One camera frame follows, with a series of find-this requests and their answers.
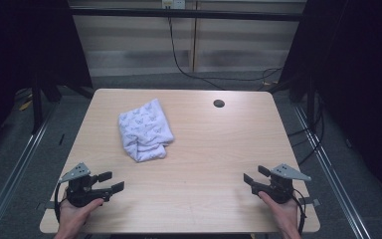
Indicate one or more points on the black curtain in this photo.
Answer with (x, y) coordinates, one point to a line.
(358, 83)
(23, 49)

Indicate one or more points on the dark round table grommet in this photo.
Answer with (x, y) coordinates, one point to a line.
(219, 103)

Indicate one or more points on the person's right hand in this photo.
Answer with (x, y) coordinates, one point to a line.
(286, 215)

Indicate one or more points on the grey table bracket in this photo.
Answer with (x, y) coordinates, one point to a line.
(44, 205)
(311, 201)

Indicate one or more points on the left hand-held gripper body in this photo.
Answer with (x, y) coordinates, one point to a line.
(79, 191)

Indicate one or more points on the person's left hand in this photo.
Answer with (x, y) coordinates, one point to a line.
(74, 217)

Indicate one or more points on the grey metal floor rail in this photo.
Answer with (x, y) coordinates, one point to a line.
(331, 172)
(13, 172)

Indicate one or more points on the yellow tape strip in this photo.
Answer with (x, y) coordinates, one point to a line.
(25, 106)

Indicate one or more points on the white butterfly-print cloth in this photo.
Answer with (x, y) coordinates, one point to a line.
(146, 132)

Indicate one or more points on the black horizontal bar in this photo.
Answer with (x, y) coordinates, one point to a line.
(185, 14)

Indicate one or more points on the white wall outlet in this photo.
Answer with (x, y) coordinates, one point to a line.
(173, 4)

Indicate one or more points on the black metal stand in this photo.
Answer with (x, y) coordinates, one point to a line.
(37, 106)

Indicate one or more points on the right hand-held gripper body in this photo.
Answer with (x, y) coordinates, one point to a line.
(280, 189)

